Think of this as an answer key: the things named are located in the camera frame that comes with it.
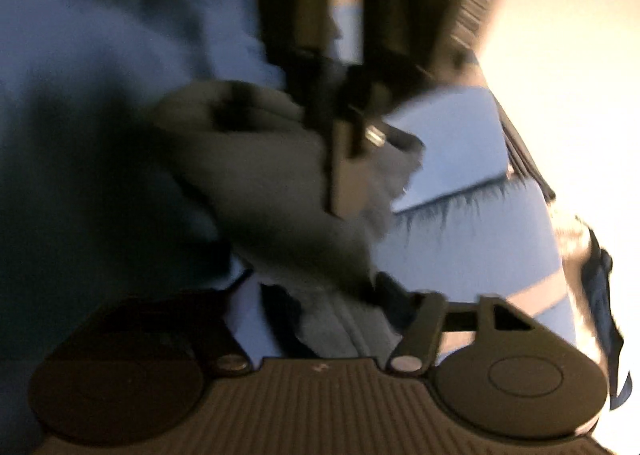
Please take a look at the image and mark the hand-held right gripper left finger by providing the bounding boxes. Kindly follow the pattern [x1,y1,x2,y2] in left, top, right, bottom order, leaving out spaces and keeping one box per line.
[95,287,253,377]

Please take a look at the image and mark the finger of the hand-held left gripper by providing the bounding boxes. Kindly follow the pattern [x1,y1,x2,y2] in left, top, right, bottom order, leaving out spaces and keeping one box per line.
[325,120,371,218]
[350,105,426,156]

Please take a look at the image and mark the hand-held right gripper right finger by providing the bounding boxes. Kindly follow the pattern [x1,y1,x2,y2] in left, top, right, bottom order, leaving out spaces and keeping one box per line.
[375,272,548,377]

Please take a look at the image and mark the grey cloth garment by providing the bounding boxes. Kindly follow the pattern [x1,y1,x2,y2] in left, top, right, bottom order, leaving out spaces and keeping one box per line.
[147,79,426,361]

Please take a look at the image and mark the blue striped blanket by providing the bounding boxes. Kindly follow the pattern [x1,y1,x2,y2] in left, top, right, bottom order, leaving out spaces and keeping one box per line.
[327,0,576,353]

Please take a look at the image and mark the white quilted bed cover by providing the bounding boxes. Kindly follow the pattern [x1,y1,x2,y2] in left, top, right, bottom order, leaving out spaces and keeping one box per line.
[170,0,608,376]

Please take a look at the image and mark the plain blue cloth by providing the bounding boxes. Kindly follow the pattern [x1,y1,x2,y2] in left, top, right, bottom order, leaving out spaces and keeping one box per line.
[0,0,288,436]

